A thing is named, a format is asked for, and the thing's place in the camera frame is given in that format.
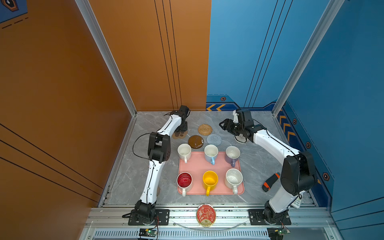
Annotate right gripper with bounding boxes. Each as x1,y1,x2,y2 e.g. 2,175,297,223
219,118,245,136

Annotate paw print cork coaster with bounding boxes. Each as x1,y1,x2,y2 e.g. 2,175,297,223
172,131,188,139

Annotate white zigzag woven coaster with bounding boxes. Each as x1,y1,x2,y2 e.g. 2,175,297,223
234,135,248,144

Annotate glossy dark brown coaster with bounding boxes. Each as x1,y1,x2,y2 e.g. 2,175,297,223
188,135,204,149

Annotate woven rattan coaster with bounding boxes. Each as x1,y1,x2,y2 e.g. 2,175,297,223
198,124,213,136

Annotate blue grey woven coaster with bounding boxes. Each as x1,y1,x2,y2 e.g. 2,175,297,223
207,134,222,146

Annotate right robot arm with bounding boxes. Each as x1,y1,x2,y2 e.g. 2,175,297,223
219,109,317,225

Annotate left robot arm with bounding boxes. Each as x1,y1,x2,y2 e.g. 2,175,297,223
131,105,190,225

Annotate cream mug back left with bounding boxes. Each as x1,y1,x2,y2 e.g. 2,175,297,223
178,144,192,164

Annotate purple mug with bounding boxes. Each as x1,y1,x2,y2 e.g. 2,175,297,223
225,146,241,168

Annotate light blue mug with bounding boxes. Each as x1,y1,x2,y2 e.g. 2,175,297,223
204,145,219,165

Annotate pink tray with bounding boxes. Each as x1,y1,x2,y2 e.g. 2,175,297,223
178,152,234,196

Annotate red mug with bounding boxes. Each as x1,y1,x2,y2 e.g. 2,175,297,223
177,172,193,197

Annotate white mug front right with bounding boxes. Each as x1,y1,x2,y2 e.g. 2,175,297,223
225,169,243,195

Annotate yellow mug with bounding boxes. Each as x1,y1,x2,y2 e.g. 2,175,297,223
203,171,219,196

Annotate black orange utility knife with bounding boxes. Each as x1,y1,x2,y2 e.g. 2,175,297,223
262,173,280,192

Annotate white calculator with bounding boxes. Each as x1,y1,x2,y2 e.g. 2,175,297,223
290,191,305,209

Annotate left green circuit board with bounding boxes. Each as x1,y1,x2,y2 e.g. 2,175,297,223
138,228,158,240

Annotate right circuit board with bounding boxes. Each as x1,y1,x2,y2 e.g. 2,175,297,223
267,228,291,240

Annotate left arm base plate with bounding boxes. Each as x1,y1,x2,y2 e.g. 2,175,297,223
128,209,170,226

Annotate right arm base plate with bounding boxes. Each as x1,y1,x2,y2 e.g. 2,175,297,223
248,209,292,226

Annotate aluminium front rail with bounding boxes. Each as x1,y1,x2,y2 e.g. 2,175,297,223
79,204,343,240

